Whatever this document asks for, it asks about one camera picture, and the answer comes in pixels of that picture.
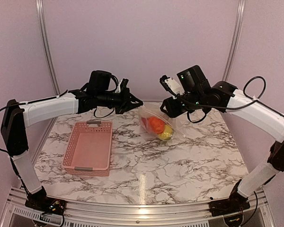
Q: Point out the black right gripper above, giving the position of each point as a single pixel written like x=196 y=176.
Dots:
x=172 y=111

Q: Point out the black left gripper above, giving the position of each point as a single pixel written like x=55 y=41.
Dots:
x=126 y=105

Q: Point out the clear zip top bag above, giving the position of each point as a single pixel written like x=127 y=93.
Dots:
x=149 y=109

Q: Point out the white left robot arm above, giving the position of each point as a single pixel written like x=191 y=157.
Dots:
x=18 y=119

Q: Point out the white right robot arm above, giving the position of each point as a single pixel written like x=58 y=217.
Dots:
x=266 y=120

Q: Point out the red fake apple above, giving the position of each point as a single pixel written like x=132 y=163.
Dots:
x=144 y=123

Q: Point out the orange fake pumpkin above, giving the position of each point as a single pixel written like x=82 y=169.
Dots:
x=156 y=124

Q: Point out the pink perforated plastic basket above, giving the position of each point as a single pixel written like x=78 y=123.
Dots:
x=89 y=149

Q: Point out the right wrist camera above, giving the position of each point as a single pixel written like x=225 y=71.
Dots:
x=171 y=85

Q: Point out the right aluminium frame post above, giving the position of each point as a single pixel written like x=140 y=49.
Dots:
x=235 y=39

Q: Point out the aluminium frame post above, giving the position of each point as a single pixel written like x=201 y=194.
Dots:
x=235 y=39
x=46 y=45

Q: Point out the left aluminium frame post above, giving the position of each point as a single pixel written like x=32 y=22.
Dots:
x=46 y=45

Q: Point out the aluminium front rail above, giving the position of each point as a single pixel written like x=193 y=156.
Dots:
x=91 y=214

